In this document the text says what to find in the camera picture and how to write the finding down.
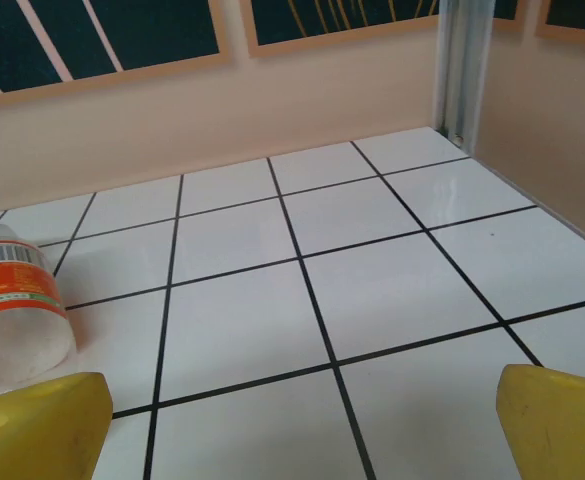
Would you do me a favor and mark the aluminium frame post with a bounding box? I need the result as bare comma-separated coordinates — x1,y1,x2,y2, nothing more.
436,0,496,151

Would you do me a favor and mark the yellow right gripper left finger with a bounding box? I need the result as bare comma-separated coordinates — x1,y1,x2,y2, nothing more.
0,371,114,480

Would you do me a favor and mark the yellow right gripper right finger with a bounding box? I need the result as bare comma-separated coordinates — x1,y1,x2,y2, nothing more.
495,363,585,480

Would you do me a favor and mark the orange label plastic bottle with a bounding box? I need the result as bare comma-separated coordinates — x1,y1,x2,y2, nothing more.
0,223,78,401

